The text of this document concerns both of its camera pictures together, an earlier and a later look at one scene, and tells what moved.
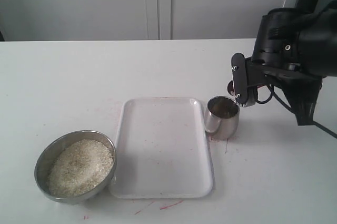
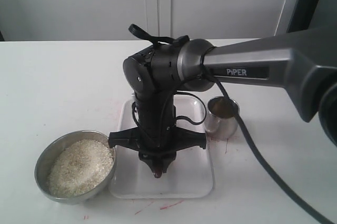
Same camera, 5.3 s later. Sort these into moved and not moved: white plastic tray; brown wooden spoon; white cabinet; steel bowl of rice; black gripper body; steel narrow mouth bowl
Moved: black gripper body; brown wooden spoon
Not moved: white plastic tray; steel bowl of rice; steel narrow mouth bowl; white cabinet
